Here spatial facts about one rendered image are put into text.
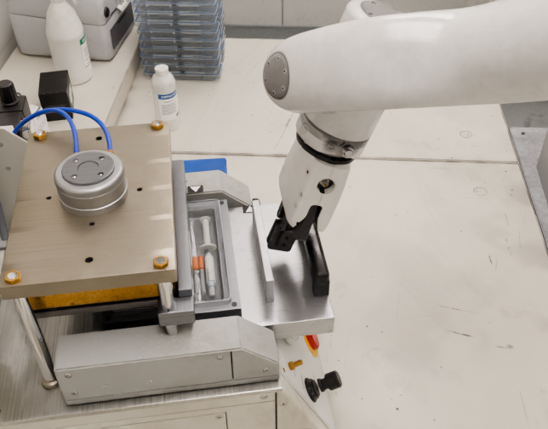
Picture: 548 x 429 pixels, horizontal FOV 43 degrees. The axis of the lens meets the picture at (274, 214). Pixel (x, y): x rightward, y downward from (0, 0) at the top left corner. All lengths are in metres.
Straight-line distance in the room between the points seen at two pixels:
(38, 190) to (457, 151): 0.93
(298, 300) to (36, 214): 0.33
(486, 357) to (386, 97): 0.60
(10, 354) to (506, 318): 0.75
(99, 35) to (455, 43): 1.18
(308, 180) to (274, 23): 2.61
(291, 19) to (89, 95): 1.88
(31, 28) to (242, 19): 1.75
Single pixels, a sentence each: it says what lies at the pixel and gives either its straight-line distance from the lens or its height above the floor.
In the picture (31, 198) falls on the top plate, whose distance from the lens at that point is 0.85.
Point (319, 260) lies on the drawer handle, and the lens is 0.87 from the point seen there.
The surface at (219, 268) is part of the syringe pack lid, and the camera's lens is 0.87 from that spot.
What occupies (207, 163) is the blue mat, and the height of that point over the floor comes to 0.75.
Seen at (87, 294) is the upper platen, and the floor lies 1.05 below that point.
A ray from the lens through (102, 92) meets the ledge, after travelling 1.62.
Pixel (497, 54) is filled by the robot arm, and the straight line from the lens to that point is 0.61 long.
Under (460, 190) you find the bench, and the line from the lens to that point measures 1.41.
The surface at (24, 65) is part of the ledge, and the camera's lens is 1.78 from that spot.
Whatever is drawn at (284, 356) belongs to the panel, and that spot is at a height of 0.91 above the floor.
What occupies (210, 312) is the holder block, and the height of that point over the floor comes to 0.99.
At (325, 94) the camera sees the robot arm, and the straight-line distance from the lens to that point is 0.65.
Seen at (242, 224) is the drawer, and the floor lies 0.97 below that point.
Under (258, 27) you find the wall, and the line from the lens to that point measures 3.39.
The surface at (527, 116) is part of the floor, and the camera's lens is 3.07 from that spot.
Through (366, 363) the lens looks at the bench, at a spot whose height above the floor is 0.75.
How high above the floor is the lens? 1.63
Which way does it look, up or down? 42 degrees down
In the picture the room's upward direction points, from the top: 1 degrees counter-clockwise
